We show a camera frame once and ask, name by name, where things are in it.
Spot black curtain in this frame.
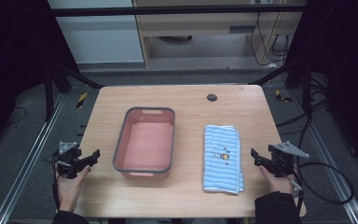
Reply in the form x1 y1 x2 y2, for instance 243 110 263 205
0 0 82 157
283 0 358 175

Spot person's left hand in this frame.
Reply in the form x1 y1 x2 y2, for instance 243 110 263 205
56 164 91 214

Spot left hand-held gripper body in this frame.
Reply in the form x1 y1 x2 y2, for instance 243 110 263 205
51 141 84 180

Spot hanging black cables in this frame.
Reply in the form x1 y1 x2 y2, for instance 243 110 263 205
249 11 292 67

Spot light wooden desk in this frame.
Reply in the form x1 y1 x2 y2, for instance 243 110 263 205
131 0 307 67

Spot black horizontal frame bar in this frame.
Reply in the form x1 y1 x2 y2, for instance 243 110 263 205
49 3 307 18

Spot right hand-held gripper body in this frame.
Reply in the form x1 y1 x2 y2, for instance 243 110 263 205
267 140 310 178

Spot person's right hand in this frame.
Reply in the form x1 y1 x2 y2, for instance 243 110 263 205
258 164 296 196

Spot white cabinet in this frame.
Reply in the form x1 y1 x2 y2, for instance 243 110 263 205
47 0 145 65

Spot blue striped towel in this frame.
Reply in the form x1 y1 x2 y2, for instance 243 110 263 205
202 124 245 196

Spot black looped cable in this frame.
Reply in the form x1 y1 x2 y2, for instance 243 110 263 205
292 161 355 207

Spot black metal stand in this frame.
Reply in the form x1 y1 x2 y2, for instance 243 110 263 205
249 59 315 119
42 59 106 123

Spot aluminium floor rail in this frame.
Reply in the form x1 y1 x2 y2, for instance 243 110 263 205
289 89 358 224
0 92 67 224

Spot yellow black striped tape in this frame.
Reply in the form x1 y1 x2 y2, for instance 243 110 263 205
76 91 89 109
274 89 293 104

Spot pink basin with grey rim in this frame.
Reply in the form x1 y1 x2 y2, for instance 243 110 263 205
112 106 177 181

